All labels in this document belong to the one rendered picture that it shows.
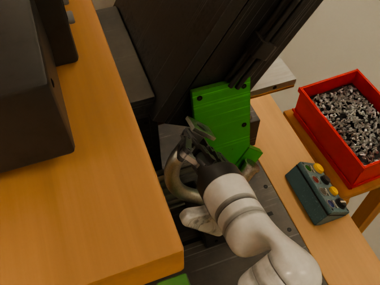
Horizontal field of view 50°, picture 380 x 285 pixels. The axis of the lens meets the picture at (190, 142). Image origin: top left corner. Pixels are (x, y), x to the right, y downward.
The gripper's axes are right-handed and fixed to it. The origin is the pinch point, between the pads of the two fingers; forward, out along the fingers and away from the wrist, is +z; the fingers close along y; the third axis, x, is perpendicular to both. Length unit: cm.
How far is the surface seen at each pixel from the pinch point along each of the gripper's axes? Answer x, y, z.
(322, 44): -43, -157, 155
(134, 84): -0.1, 10.4, 12.1
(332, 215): -0.8, -41.6, -5.6
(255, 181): 6.8, -32.8, 10.9
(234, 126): -5.2, -8.0, 2.9
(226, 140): -1.9, -8.6, 2.9
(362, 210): 2, -91, 16
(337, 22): -62, -170, 172
